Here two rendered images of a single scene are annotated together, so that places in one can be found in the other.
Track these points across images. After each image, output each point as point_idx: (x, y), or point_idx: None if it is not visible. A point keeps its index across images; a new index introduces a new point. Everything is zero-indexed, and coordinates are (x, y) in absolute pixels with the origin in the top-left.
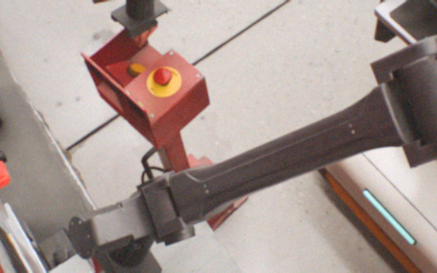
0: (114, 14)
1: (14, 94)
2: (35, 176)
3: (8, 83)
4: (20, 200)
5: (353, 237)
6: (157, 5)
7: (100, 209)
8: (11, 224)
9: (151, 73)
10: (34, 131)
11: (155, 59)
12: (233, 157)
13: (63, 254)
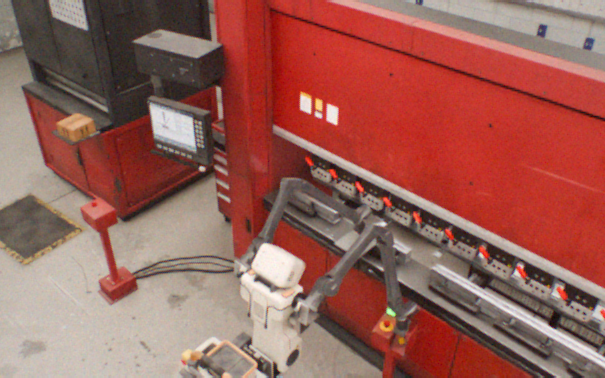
0: (409, 320)
1: (430, 296)
2: (408, 276)
3: (435, 299)
4: (409, 270)
5: None
6: (396, 330)
7: (366, 213)
8: (401, 249)
9: (392, 328)
10: (416, 287)
11: (397, 349)
12: (337, 201)
13: None
